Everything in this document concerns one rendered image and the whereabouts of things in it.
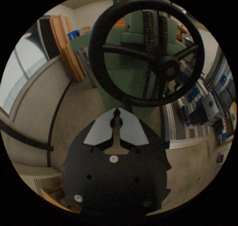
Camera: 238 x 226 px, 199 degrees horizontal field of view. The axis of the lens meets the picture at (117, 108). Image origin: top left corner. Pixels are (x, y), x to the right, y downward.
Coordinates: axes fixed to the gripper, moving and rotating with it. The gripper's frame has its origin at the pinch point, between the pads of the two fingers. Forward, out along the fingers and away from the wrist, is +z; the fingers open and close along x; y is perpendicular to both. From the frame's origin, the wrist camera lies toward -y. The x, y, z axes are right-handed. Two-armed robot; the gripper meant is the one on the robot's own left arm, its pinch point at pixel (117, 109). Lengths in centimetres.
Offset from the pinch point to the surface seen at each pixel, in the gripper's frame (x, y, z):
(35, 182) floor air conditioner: -87, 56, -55
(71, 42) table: -17.8, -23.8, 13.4
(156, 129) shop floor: 48, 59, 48
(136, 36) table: 5.3, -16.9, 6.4
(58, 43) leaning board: -115, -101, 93
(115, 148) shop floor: -7, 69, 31
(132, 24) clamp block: 4.4, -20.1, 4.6
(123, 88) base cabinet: 2.6, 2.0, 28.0
